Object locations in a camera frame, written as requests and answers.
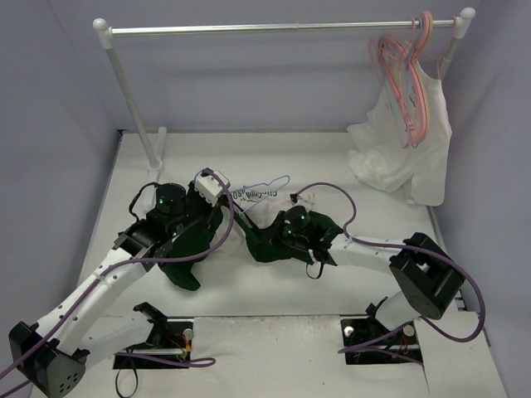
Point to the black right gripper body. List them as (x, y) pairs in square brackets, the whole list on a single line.
[(268, 245)]

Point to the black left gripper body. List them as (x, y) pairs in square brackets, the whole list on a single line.
[(192, 239)]

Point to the white and green t-shirt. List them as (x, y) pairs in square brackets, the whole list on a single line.
[(258, 241)]

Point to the blue plastic hanger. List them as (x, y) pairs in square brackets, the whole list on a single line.
[(250, 196)]

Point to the pink plastic hanger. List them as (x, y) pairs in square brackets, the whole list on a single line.
[(416, 101)]

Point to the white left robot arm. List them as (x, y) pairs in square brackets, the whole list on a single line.
[(54, 352)]

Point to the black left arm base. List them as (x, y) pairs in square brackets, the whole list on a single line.
[(169, 339)]

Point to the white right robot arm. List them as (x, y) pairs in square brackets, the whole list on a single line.
[(427, 278)]

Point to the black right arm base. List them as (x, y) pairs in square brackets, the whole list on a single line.
[(385, 347)]

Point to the pink hanger under garment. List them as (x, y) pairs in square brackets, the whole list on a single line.
[(441, 60)]

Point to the white hanging garment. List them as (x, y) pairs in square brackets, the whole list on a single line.
[(378, 160)]

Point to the white clothes rack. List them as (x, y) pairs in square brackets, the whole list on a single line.
[(236, 101)]

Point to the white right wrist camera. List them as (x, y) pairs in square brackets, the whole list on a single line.
[(296, 198)]

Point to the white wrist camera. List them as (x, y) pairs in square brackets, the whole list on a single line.
[(208, 187), (296, 198)]

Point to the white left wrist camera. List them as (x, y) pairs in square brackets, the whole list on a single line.
[(208, 187)]

